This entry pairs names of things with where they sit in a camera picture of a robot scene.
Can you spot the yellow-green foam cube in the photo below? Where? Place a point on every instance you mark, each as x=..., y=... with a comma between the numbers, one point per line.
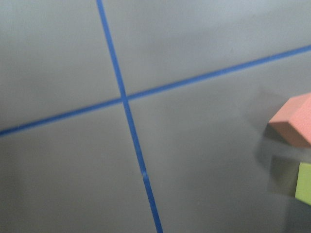
x=303, y=186

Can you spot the orange foam cube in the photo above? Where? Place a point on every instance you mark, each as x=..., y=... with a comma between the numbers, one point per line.
x=293, y=121

